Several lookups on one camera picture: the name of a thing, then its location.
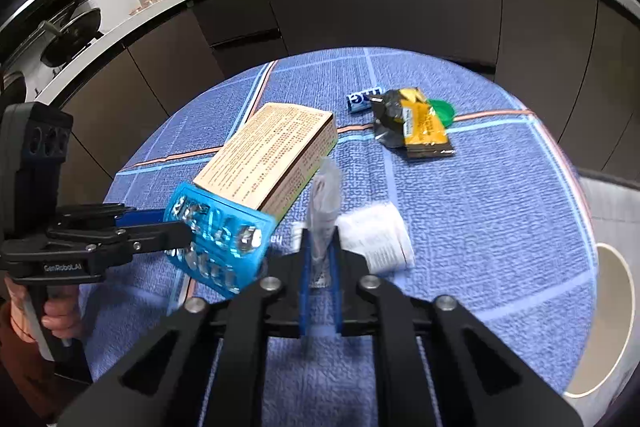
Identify black yellow snack packet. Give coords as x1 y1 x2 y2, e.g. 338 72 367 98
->
369 87 456 159

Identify white paper leaflet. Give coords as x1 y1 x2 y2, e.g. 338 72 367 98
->
337 202 415 274

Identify person's left hand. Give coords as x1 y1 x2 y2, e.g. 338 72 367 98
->
7 279 84 343

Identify blue white gum wrapper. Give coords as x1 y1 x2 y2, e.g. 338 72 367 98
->
345 86 385 114

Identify person's left forearm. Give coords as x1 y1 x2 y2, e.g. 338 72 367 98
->
0 301 57 424

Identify green bottle cap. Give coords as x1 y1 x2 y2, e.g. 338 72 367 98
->
426 99 456 128

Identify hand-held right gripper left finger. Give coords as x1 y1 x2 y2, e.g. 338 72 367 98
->
57 227 314 427

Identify black wok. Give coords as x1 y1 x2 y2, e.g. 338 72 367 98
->
39 8 104 66

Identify white round waste bin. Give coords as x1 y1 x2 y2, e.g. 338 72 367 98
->
563 242 637 399

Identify blue plaid tablecloth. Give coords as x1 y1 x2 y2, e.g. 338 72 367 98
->
80 47 599 427

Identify blue blister pack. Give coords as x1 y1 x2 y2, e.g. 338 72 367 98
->
164 182 278 299

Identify dark lower kitchen cabinets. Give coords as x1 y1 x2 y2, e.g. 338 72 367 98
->
59 0 640 188

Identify tan medicine box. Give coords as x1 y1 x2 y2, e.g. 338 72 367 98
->
193 103 339 221

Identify clear plastic wrapper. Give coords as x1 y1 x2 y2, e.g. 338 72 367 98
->
307 156 344 289

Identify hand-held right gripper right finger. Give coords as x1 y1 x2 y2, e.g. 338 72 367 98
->
330 227 584 427

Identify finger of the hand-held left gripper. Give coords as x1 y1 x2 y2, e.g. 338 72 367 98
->
47 222 194 258
54 203 166 228

